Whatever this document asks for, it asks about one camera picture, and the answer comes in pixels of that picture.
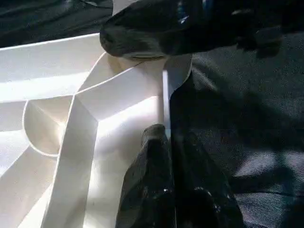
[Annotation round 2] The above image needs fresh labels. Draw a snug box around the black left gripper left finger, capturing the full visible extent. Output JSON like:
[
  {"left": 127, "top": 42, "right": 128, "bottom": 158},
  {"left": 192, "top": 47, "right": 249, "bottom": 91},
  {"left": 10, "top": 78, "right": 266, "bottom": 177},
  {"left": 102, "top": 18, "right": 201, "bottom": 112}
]
[{"left": 115, "top": 123, "right": 177, "bottom": 228}]

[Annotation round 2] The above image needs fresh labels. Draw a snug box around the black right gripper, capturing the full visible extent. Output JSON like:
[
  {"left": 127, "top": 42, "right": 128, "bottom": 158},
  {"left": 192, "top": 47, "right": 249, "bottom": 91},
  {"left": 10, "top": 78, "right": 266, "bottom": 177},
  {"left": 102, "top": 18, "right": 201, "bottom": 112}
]
[{"left": 237, "top": 0, "right": 304, "bottom": 58}]

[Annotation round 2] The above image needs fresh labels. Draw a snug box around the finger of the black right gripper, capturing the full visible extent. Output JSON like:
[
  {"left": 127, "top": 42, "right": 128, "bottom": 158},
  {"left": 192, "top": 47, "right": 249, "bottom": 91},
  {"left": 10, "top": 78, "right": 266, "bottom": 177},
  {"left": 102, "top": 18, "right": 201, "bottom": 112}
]
[{"left": 99, "top": 0, "right": 238, "bottom": 57}]

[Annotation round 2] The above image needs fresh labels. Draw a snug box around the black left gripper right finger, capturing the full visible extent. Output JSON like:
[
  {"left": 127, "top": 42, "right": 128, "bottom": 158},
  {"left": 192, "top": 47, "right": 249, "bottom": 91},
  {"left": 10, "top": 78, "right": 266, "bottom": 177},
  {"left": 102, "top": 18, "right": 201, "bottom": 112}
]
[{"left": 171, "top": 132, "right": 245, "bottom": 228}]

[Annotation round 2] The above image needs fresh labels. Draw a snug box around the white plastic table top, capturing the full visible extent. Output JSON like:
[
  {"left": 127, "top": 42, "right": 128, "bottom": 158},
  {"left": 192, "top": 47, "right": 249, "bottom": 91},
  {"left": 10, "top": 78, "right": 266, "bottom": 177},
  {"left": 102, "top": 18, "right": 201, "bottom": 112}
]
[{"left": 0, "top": 32, "right": 193, "bottom": 228}]

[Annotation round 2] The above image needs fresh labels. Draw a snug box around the black mat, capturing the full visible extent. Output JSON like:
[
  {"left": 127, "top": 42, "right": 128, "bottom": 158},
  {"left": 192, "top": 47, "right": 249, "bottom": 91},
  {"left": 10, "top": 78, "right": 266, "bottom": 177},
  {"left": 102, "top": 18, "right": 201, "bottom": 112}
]
[{"left": 0, "top": 0, "right": 304, "bottom": 228}]

